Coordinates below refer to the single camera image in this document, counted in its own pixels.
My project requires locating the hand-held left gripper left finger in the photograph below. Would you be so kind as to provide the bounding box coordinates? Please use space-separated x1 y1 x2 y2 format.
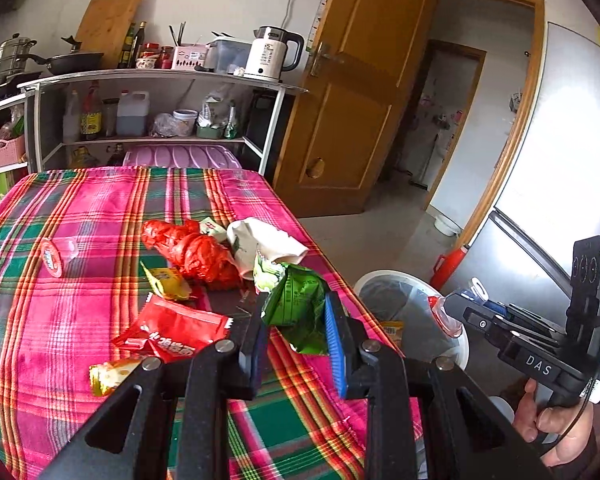
37 292 272 480

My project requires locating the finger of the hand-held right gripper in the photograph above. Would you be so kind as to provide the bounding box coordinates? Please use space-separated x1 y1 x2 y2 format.
462 305 520 350
482 300 570 336

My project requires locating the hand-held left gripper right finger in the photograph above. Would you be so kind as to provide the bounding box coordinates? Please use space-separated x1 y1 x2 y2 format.
324 291 556 480

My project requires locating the white round trash bin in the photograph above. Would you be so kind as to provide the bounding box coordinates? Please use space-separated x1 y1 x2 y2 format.
352 270 472 377

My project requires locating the bright green snack packet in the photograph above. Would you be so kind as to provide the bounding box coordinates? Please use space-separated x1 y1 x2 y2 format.
260 263 349 357

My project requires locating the pale green snack packet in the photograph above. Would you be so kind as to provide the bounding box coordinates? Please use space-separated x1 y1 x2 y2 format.
252 252 287 293

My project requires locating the red snack packet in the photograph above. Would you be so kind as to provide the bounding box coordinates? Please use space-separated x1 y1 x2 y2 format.
111 292 236 364

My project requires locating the red plastic bag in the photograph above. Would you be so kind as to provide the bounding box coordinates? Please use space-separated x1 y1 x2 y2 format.
141 218 244 291

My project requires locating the white paper bag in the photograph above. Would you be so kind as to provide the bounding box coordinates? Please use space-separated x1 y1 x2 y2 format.
226 217 309 281

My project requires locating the yellow snack wrapper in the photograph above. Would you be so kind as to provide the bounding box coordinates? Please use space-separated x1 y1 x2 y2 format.
140 260 197 302

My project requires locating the small white wrapper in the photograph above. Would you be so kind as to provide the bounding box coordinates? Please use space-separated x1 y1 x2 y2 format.
199 216 229 244

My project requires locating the gold snack wrapper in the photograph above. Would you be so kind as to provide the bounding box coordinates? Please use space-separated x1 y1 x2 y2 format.
89 354 154 399

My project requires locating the clear cup with red lid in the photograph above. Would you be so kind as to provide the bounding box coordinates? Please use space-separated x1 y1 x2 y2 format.
40 236 82 279

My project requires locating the person's right hand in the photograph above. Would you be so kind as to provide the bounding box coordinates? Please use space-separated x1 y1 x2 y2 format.
511 377 596 468

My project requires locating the yellow orange snack packet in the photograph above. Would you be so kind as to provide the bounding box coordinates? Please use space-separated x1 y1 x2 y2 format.
380 321 406 349

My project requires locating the red fire extinguisher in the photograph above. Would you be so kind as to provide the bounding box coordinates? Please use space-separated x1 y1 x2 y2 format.
430 244 472 292

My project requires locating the clear plastic bin liner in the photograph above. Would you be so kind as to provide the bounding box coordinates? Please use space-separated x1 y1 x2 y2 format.
360 279 462 362

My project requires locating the white basin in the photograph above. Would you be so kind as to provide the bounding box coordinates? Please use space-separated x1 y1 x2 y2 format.
432 214 462 237

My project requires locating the silver refrigerator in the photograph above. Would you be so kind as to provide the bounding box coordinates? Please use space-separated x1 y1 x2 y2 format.
450 21 600 322

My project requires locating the pink green plaid tablecloth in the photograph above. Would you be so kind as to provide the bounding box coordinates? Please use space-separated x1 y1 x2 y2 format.
0 166 426 480

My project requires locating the storage bin with pink lid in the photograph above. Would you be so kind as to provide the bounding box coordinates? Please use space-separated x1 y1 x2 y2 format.
122 143 244 170

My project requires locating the small green bottle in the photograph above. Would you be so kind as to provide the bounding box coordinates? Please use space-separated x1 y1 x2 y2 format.
224 102 240 140

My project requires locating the white plastic tub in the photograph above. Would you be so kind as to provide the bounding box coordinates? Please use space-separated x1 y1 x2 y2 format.
172 109 199 136

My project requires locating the crumpled clear plastic bag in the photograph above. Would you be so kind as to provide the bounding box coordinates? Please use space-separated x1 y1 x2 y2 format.
149 112 179 139

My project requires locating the plastic bag of packets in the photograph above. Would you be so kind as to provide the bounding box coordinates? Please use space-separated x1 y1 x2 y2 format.
200 87 239 129

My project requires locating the wooden door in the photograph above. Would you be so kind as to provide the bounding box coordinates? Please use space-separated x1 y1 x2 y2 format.
272 0 439 219

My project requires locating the white plastic jerry can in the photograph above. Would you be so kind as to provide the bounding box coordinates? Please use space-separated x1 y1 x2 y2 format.
116 90 151 137

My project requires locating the dark glass jar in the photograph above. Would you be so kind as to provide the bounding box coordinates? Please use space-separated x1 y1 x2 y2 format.
102 98 120 137

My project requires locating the soy sauce bottle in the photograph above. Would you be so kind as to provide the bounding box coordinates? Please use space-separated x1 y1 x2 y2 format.
80 85 104 141

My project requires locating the white electric kettle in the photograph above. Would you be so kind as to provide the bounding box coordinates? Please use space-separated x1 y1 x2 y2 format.
243 25 306 82

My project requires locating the white metal shelf unit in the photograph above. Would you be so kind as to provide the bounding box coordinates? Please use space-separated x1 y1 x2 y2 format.
17 66 309 177

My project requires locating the clear plastic storage box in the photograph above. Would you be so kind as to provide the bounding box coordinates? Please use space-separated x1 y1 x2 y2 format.
205 35 254 75

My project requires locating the white plastic bottle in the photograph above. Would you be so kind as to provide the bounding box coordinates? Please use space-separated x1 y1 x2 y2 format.
62 90 83 144

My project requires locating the pink chopstick holder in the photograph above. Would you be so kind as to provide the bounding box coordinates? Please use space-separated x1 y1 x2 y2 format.
172 45 211 72

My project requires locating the pink plastic basket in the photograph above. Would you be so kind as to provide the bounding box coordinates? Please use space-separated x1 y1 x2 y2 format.
0 136 27 170

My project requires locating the dark oil bottle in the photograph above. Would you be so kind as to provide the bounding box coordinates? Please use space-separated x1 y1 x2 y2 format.
130 21 147 69

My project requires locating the green glass bottle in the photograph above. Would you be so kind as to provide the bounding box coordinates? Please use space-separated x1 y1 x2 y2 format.
117 24 134 69

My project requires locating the black wok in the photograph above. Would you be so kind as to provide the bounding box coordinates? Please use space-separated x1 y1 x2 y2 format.
30 49 106 77

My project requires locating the wooden cutting board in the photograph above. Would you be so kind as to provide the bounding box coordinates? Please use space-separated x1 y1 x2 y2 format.
75 0 145 69

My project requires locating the black gas stove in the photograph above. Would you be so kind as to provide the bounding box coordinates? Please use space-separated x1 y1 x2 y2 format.
0 79 42 107

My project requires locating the steel steamer pot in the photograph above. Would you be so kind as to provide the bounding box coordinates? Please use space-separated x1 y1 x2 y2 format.
0 33 39 87

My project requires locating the metal door handle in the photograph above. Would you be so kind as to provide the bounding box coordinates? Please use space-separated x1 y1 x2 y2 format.
307 41 344 79

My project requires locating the wall ruler strip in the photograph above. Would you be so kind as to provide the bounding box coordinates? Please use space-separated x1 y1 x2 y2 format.
307 0 337 54

